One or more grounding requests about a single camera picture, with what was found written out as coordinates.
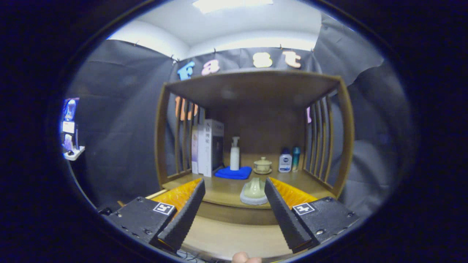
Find white monitor stand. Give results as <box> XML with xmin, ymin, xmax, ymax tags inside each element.
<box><xmin>63</xmin><ymin>145</ymin><xmax>86</xmax><ymax>161</ymax></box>

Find wooden countertop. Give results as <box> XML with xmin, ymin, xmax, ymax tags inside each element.
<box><xmin>161</xmin><ymin>153</ymin><xmax>337</xmax><ymax>209</ymax></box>

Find wooden drawer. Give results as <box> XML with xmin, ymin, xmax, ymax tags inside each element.
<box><xmin>117</xmin><ymin>189</ymin><xmax>293</xmax><ymax>260</ymax></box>

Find white pump bottle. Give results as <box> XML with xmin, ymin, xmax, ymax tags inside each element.
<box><xmin>230</xmin><ymin>137</ymin><xmax>241</xmax><ymax>171</ymax></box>

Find computer monitor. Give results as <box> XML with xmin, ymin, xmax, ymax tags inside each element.
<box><xmin>60</xmin><ymin>98</ymin><xmax>80</xmax><ymax>152</ymax></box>

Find black floor cables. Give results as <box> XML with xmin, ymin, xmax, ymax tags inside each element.
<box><xmin>177</xmin><ymin>250</ymin><xmax>200</xmax><ymax>262</ymax></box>

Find blue folded cloth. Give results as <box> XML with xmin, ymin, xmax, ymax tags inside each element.
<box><xmin>214</xmin><ymin>166</ymin><xmax>253</xmax><ymax>180</ymax></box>

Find wooden cabinet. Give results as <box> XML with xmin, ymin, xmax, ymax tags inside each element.
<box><xmin>154</xmin><ymin>69</ymin><xmax>355</xmax><ymax>227</ymax></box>

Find ceiling light panel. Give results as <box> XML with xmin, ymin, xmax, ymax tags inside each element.
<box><xmin>192</xmin><ymin>0</ymin><xmax>274</xmax><ymax>14</ymax></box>

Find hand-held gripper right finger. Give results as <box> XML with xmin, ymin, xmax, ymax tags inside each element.
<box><xmin>264</xmin><ymin>177</ymin><xmax>362</xmax><ymax>254</ymax></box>

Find beige lidded teacup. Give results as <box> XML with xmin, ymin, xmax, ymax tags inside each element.
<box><xmin>253</xmin><ymin>157</ymin><xmax>273</xmax><ymax>175</ymax></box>

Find white lotion bottle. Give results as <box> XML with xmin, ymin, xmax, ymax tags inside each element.
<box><xmin>278</xmin><ymin>148</ymin><xmax>293</xmax><ymax>173</ymax></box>

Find pale purple book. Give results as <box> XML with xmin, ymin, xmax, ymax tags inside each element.
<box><xmin>191</xmin><ymin>124</ymin><xmax>200</xmax><ymax>175</ymax></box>

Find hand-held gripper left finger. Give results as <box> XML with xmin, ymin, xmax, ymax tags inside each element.
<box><xmin>106</xmin><ymin>178</ymin><xmax>206</xmax><ymax>254</ymax></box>

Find white book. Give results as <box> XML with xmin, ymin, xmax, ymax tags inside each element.
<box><xmin>197</xmin><ymin>119</ymin><xmax>224</xmax><ymax>178</ymax></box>

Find teal bottle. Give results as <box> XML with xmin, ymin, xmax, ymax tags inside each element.
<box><xmin>291</xmin><ymin>147</ymin><xmax>301</xmax><ymax>172</ymax></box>

